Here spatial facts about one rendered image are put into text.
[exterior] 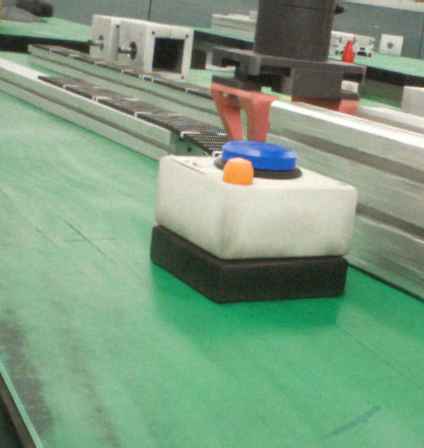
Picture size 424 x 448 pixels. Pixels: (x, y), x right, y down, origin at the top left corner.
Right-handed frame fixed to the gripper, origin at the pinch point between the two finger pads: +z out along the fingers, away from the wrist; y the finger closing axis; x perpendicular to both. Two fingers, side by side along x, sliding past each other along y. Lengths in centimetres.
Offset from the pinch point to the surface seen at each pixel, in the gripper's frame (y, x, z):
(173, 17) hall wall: 511, 1034, 16
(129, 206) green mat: -12.8, -1.7, 2.0
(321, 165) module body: -5.4, -13.1, -3.4
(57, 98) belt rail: -2.3, 41.9, 0.2
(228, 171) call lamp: -17.1, -21.6, -4.6
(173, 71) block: 36, 90, 0
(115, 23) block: 29, 99, -6
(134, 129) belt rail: -2.3, 21.0, 0.1
